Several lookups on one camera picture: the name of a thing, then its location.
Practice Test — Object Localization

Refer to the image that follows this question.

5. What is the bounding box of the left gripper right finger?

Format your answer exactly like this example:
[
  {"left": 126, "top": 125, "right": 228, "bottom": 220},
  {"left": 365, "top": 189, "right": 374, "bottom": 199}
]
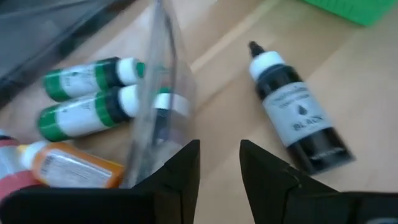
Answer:
[{"left": 239, "top": 139, "right": 343, "bottom": 224}]

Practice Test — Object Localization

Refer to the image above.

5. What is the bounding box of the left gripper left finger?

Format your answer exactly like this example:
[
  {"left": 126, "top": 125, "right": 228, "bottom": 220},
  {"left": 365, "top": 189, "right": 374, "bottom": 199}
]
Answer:
[{"left": 132, "top": 139, "right": 201, "bottom": 224}]

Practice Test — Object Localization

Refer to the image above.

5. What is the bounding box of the purple squeeze bottle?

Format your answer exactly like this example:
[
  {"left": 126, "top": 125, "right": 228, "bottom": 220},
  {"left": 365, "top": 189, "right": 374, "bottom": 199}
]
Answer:
[{"left": 151, "top": 92, "right": 192, "bottom": 147}]

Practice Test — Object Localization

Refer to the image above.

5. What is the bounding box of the orange squeeze bottle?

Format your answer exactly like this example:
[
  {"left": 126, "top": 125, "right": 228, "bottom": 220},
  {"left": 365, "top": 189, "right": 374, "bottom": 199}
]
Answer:
[{"left": 18, "top": 140, "right": 125, "bottom": 190}]

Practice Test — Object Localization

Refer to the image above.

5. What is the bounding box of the green squeeze bottle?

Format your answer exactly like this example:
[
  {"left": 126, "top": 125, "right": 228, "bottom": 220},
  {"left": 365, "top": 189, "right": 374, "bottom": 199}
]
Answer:
[
  {"left": 37, "top": 84, "right": 141, "bottom": 142},
  {"left": 42, "top": 57, "right": 146, "bottom": 103}
]

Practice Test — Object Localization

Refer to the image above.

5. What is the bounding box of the red squeeze bottle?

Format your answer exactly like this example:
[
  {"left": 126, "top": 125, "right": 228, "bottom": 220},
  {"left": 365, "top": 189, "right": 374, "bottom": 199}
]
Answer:
[{"left": 0, "top": 129, "right": 44, "bottom": 203}]

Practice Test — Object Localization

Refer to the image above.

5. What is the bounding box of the clear plastic container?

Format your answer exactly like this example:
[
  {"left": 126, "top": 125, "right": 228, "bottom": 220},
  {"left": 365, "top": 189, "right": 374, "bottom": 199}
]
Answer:
[{"left": 0, "top": 0, "right": 198, "bottom": 190}]

